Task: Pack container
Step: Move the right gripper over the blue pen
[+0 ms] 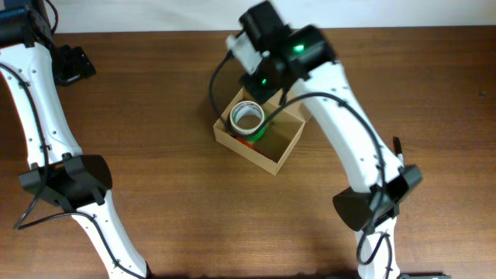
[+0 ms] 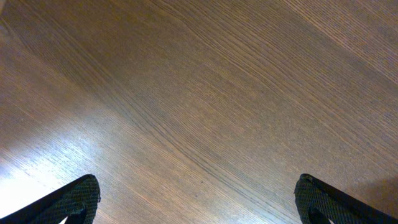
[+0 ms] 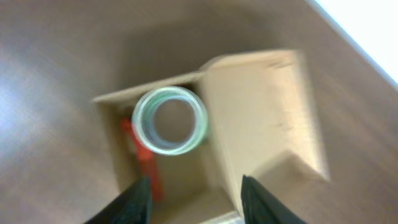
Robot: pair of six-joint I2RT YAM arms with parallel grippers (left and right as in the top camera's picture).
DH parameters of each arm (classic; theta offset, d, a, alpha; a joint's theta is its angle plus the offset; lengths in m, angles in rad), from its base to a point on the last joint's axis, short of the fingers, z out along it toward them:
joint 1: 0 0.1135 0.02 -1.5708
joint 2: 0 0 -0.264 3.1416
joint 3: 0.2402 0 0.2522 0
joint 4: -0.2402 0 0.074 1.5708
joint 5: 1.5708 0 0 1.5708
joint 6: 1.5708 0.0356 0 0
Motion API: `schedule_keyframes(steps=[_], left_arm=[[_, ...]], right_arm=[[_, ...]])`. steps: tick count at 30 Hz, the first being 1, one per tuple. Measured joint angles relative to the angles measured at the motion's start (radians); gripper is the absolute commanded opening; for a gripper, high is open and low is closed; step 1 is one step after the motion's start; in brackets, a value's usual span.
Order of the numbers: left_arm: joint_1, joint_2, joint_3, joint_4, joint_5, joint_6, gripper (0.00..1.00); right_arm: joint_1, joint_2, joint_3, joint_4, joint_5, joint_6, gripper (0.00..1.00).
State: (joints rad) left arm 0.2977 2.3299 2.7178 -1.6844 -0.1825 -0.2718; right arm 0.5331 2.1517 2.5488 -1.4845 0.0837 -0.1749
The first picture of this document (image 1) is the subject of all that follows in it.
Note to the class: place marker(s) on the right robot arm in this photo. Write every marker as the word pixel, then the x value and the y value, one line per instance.
pixel 378 183

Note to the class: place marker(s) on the cream masking tape roll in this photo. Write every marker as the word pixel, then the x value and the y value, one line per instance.
pixel 247 111

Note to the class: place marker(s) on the black marker pen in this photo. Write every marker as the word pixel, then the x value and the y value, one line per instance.
pixel 398 150

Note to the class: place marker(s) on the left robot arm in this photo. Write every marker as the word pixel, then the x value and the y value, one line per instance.
pixel 60 174

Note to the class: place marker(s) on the brown cardboard box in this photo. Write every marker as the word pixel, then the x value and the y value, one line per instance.
pixel 279 139

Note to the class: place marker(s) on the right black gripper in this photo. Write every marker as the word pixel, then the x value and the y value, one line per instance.
pixel 262 91

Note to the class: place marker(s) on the orange utility knife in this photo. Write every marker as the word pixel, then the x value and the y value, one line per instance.
pixel 245 142

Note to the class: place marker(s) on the green tape roll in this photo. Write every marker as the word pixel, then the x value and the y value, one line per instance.
pixel 252 133

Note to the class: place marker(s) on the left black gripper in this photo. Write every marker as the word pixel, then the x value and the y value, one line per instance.
pixel 79 64

